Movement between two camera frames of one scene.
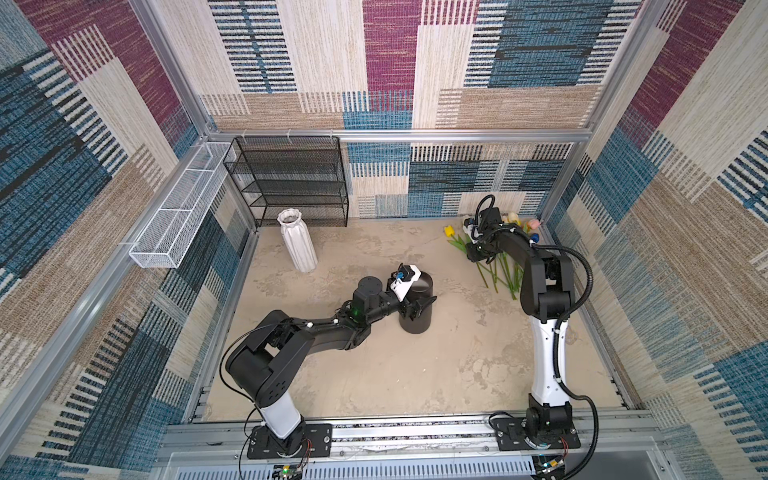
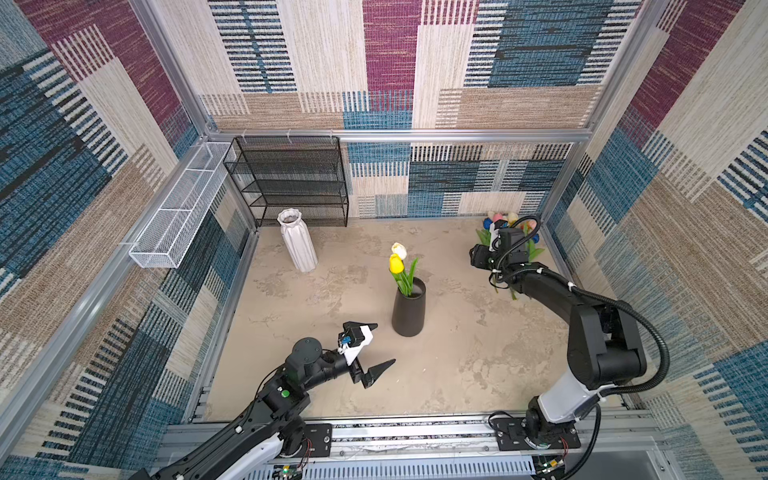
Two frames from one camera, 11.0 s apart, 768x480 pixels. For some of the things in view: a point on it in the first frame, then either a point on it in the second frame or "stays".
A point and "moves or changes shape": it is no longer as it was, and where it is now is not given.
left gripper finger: [423, 302] -> [376, 372]
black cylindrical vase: [422, 290] moves or changes shape
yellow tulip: [457, 241] moves or changes shape
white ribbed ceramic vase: [300, 243] stays
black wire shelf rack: [303, 173] stays
